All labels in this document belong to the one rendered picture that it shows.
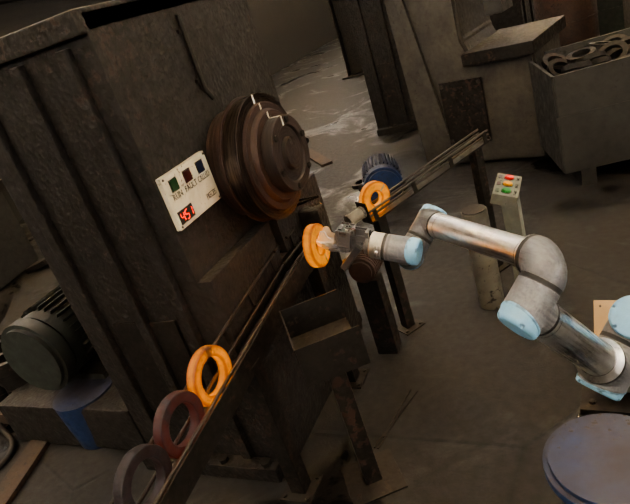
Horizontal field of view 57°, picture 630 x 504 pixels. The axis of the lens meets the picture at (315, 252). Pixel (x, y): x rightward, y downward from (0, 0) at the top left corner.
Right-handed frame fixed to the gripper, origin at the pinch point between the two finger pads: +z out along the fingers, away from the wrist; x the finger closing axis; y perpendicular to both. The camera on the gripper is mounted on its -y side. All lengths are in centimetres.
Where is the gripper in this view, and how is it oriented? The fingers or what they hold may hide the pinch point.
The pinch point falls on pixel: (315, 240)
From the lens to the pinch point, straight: 202.8
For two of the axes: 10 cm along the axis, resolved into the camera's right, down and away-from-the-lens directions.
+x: -3.6, 4.8, -8.0
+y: -0.2, -8.6, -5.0
